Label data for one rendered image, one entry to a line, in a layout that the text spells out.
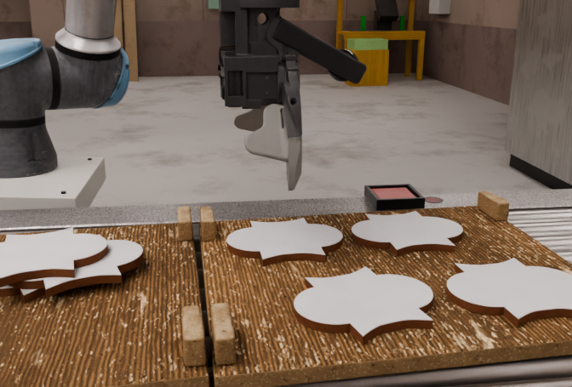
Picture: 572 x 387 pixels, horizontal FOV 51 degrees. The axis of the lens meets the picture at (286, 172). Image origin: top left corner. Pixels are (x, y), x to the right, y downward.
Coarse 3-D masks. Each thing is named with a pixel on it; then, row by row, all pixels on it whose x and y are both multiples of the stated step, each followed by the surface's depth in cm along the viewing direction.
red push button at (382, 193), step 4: (380, 188) 97; (384, 188) 97; (388, 188) 97; (392, 188) 97; (396, 188) 97; (400, 188) 97; (404, 188) 97; (376, 192) 95; (380, 192) 95; (384, 192) 95; (388, 192) 95; (392, 192) 95; (396, 192) 95; (400, 192) 95; (404, 192) 95; (408, 192) 95; (380, 196) 93; (384, 196) 93; (388, 196) 93; (392, 196) 93; (396, 196) 93; (400, 196) 93; (404, 196) 93; (408, 196) 93; (412, 196) 93
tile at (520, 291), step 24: (456, 264) 65; (504, 264) 65; (456, 288) 60; (480, 288) 60; (504, 288) 60; (528, 288) 60; (552, 288) 60; (480, 312) 57; (504, 312) 56; (528, 312) 55; (552, 312) 56
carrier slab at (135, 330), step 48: (0, 240) 74; (144, 240) 74; (192, 240) 74; (96, 288) 62; (144, 288) 62; (192, 288) 62; (0, 336) 53; (48, 336) 53; (96, 336) 53; (144, 336) 53; (0, 384) 46; (48, 384) 46; (96, 384) 46; (144, 384) 47; (192, 384) 47
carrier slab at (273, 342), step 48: (480, 240) 74; (528, 240) 74; (240, 288) 62; (288, 288) 62; (432, 288) 62; (240, 336) 53; (288, 336) 53; (336, 336) 53; (384, 336) 53; (432, 336) 53; (480, 336) 53; (528, 336) 53; (240, 384) 48; (288, 384) 49
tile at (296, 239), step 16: (256, 224) 77; (272, 224) 77; (288, 224) 77; (304, 224) 77; (240, 240) 72; (256, 240) 72; (272, 240) 72; (288, 240) 72; (304, 240) 72; (320, 240) 72; (336, 240) 72; (240, 256) 69; (256, 256) 69; (272, 256) 67; (288, 256) 68; (304, 256) 68; (320, 256) 68
